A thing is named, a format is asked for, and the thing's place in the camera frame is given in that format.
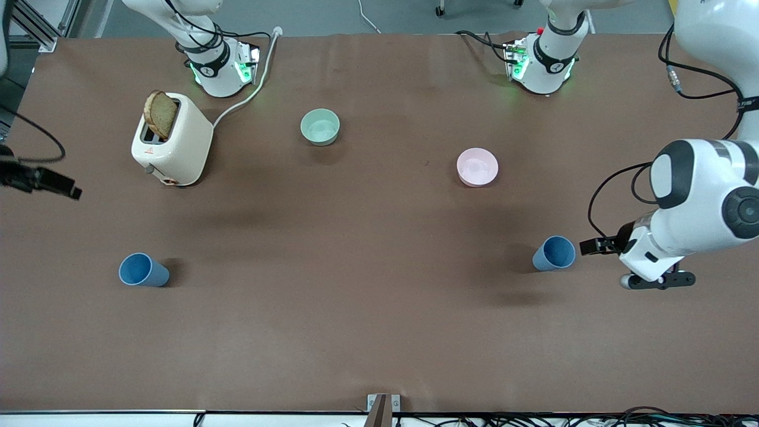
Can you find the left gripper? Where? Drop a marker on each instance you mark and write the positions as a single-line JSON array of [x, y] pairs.
[[624, 235]]

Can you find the blue plastic cup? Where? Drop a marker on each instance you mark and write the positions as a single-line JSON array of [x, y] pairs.
[[142, 271], [554, 254]]

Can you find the brown bread slice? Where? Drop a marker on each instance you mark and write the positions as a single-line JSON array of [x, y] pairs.
[[161, 114]]

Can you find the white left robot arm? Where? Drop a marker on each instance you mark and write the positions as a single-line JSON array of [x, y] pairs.
[[705, 190]]

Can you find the grey metal table bracket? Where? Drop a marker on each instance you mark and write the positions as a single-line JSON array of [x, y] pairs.
[[372, 403]]

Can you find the mint green bowl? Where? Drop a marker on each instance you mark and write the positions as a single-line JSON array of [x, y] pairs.
[[320, 127]]

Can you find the aluminium frame profile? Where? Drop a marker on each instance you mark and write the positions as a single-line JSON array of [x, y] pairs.
[[35, 29]]

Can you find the pink bowl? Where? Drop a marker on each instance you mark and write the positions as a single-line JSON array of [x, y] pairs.
[[477, 167]]

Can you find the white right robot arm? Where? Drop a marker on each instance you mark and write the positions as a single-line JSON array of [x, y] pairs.
[[216, 77]]

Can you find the cream white toaster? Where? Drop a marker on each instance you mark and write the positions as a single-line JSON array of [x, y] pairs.
[[184, 148]]

